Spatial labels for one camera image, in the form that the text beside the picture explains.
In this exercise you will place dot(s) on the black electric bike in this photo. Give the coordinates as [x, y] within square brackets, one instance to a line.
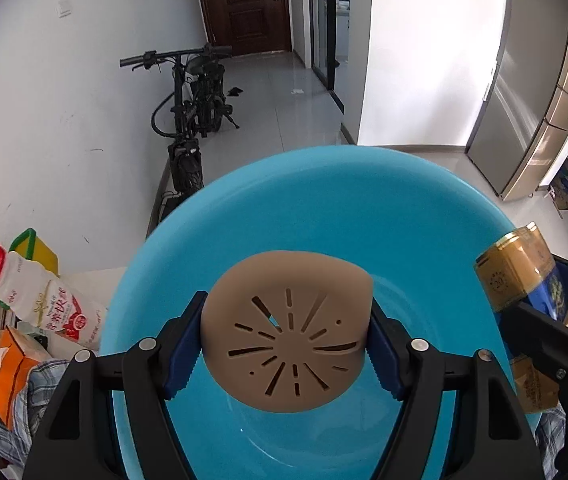
[204, 95]

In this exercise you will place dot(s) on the tan silicone drain cover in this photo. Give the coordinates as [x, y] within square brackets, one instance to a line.
[284, 285]

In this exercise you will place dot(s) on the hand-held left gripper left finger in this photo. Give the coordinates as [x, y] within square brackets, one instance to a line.
[183, 360]

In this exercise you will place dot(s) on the dark brown wooden door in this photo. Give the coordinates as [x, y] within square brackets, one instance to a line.
[249, 5]

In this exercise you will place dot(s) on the black cloth scrap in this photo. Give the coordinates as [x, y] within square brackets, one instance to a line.
[236, 91]

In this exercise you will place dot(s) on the white light switch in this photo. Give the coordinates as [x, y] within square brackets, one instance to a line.
[64, 8]

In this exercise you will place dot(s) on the black framed glass door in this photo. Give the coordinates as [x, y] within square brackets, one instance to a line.
[331, 25]

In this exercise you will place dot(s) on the yellow container green rim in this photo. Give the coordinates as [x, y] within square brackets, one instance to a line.
[41, 252]

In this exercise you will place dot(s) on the blue plastic basin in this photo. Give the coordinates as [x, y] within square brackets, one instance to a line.
[314, 200]

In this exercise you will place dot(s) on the cardboard box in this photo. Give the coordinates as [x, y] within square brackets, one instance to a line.
[566, 190]

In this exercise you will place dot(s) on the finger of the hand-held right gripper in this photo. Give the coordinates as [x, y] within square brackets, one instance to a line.
[548, 345]

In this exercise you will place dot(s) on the silver refrigerator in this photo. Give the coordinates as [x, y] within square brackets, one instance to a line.
[523, 110]

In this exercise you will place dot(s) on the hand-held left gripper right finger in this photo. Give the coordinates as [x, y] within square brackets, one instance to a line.
[383, 360]

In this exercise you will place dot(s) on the orange tissue pack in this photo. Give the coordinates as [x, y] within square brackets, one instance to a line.
[11, 365]

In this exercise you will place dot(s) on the white milk bottle red cap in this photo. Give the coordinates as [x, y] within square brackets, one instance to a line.
[39, 295]

